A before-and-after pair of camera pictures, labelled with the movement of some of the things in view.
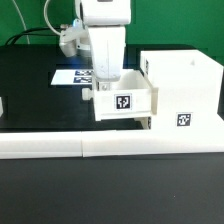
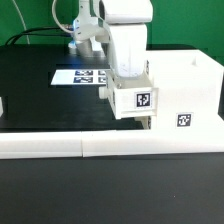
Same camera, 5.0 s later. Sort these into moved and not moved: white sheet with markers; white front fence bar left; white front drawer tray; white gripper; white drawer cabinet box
Moved: white gripper
Not moved: white front fence bar left; white front drawer tray; white sheet with markers; white drawer cabinet box
